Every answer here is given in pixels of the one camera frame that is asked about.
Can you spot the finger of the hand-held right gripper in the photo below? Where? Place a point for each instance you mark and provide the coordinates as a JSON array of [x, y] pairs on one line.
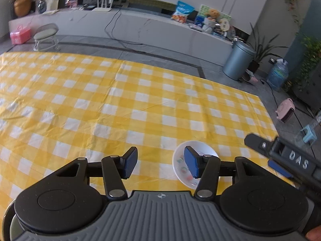
[[280, 168]]

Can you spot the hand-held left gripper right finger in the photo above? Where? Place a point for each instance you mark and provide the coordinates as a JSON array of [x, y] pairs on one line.
[[191, 162]]

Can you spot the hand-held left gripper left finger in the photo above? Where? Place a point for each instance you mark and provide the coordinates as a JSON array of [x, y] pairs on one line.
[[130, 163]]

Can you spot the small white sticker-print bowl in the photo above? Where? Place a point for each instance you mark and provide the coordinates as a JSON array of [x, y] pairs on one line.
[[179, 165]]

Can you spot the stainless steel bowl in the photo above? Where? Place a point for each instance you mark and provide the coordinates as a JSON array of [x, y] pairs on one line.
[[12, 223]]

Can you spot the person's right hand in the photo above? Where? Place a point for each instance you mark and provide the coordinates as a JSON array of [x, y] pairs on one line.
[[314, 234]]

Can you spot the small blue plastic stool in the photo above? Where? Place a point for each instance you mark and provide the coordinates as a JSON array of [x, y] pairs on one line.
[[308, 133]]

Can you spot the pink space heater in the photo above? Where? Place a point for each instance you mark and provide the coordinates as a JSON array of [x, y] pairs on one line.
[[284, 110]]

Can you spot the yellow checked tablecloth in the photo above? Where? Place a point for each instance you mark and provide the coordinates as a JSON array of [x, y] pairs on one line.
[[112, 100]]

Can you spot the blue water jug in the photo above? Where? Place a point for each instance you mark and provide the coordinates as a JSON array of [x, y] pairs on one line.
[[277, 76]]

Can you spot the pink slipper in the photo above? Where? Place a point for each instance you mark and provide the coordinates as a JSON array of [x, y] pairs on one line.
[[251, 77]]

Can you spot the trailing green ivy plant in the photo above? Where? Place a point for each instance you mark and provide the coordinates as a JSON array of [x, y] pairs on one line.
[[311, 60]]

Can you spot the grey trash bin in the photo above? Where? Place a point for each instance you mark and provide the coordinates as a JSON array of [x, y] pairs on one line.
[[237, 60]]

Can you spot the tall potted plant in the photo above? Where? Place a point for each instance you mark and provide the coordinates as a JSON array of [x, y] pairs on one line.
[[260, 50]]

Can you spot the white marble media cabinet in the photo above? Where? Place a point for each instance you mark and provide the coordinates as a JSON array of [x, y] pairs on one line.
[[150, 30]]

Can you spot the round hand fan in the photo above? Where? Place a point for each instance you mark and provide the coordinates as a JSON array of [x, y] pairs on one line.
[[224, 24]]

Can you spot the brown teddy bear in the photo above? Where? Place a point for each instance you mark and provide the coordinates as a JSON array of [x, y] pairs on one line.
[[213, 15]]

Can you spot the blue snack bag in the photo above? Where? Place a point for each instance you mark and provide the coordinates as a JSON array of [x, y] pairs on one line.
[[181, 12]]

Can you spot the green printed board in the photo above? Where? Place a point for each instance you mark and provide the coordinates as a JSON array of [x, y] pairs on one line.
[[204, 10]]

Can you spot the round white stool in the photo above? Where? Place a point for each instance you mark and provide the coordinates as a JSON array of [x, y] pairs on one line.
[[45, 34]]

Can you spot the white router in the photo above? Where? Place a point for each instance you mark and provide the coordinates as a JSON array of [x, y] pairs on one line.
[[102, 7]]

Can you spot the pink storage box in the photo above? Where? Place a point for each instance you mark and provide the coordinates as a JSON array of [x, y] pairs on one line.
[[20, 35]]

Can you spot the white paper bag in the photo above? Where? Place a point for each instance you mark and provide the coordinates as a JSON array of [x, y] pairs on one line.
[[53, 2]]

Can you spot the gold round vase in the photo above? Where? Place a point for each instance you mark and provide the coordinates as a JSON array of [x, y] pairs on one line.
[[22, 6]]

